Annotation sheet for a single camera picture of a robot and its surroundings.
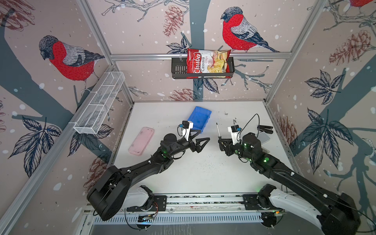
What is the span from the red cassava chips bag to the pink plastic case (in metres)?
0.52

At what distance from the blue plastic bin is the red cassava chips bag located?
1.06 ft

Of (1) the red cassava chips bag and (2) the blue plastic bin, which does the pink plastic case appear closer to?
(2) the blue plastic bin

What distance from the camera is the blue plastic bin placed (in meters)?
1.08

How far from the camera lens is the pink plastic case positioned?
0.92 m

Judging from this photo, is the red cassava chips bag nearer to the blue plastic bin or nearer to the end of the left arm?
the blue plastic bin

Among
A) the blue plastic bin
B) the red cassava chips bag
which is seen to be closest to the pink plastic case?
the blue plastic bin

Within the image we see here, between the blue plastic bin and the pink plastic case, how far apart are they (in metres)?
0.30

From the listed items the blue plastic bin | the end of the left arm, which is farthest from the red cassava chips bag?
the end of the left arm

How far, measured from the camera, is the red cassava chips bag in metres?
0.87
